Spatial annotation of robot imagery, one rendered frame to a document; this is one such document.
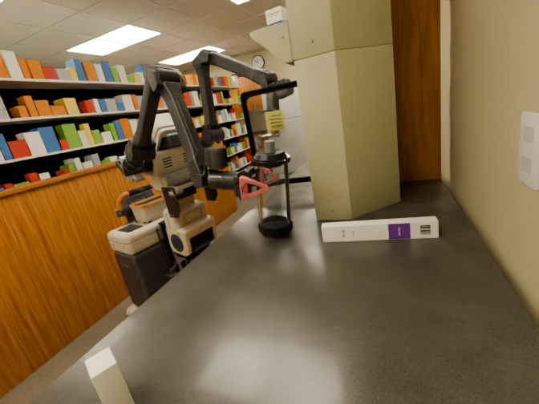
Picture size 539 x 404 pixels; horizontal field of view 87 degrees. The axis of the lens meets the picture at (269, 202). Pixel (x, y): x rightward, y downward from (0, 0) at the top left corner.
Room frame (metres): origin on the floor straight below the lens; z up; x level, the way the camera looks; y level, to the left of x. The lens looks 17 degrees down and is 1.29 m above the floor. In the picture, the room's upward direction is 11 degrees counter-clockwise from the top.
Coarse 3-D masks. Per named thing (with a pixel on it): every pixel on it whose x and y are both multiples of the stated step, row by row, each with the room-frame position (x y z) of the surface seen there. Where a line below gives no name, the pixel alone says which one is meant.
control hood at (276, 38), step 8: (280, 24) 0.85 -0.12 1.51; (288, 24) 0.84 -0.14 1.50; (256, 32) 0.88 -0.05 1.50; (264, 32) 0.87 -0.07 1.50; (272, 32) 0.86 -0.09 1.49; (280, 32) 0.85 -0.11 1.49; (288, 32) 0.84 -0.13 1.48; (256, 40) 0.88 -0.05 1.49; (264, 40) 0.87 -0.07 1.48; (272, 40) 0.86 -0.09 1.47; (280, 40) 0.85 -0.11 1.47; (288, 40) 0.84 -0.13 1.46; (272, 48) 0.86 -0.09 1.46; (280, 48) 0.85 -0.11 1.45; (288, 48) 0.84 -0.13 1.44; (280, 56) 0.85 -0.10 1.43; (288, 56) 0.85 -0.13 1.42
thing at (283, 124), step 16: (256, 96) 1.21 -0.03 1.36; (272, 96) 1.18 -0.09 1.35; (288, 96) 1.16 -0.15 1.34; (256, 112) 1.21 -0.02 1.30; (272, 112) 1.19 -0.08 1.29; (288, 112) 1.17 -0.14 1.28; (256, 128) 1.21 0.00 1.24; (272, 128) 1.19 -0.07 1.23; (288, 128) 1.17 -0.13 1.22; (288, 144) 1.17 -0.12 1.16; (304, 144) 1.15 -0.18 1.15; (304, 160) 1.15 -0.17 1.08; (304, 176) 1.16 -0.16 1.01
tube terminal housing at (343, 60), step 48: (288, 0) 0.84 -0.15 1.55; (336, 0) 0.80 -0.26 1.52; (384, 0) 0.86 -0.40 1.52; (336, 48) 0.80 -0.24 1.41; (384, 48) 0.85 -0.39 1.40; (336, 96) 0.80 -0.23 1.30; (384, 96) 0.85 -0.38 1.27; (336, 144) 0.80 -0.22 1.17; (384, 144) 0.85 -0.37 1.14; (336, 192) 0.81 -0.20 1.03; (384, 192) 0.84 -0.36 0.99
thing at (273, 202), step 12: (288, 156) 0.76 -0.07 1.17; (264, 168) 0.73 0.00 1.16; (276, 168) 0.73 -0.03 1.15; (264, 180) 0.74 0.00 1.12; (276, 180) 0.73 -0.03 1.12; (264, 192) 0.74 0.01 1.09; (276, 192) 0.74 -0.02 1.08; (264, 204) 0.75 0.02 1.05; (276, 204) 0.74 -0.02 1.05; (288, 204) 0.76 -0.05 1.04; (264, 216) 0.76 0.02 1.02; (276, 216) 0.74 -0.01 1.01; (288, 216) 0.76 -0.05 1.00
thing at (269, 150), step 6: (264, 144) 0.77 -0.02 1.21; (270, 144) 0.76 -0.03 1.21; (264, 150) 0.80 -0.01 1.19; (270, 150) 0.76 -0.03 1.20; (276, 150) 0.79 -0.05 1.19; (282, 150) 0.78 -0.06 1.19; (258, 156) 0.75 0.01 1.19; (264, 156) 0.74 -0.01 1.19; (270, 156) 0.73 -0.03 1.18; (276, 156) 0.74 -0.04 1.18; (282, 156) 0.74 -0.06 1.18
